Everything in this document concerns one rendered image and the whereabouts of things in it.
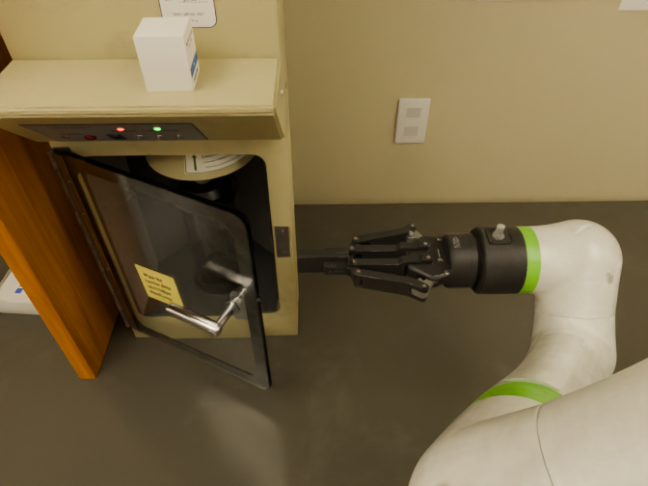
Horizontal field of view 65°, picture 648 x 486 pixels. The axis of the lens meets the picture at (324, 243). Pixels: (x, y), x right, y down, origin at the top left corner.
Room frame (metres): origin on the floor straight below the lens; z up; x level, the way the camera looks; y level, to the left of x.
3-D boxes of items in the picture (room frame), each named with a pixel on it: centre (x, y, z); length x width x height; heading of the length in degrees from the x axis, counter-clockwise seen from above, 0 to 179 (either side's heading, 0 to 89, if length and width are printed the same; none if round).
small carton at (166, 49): (0.53, 0.17, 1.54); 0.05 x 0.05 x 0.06; 3
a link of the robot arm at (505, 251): (0.48, -0.23, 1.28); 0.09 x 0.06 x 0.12; 0
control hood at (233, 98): (0.53, 0.21, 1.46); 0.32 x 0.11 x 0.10; 91
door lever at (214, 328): (0.45, 0.17, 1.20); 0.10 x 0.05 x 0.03; 64
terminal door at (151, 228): (0.51, 0.23, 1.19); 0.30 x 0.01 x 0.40; 64
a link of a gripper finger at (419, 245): (0.49, -0.09, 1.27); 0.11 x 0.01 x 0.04; 89
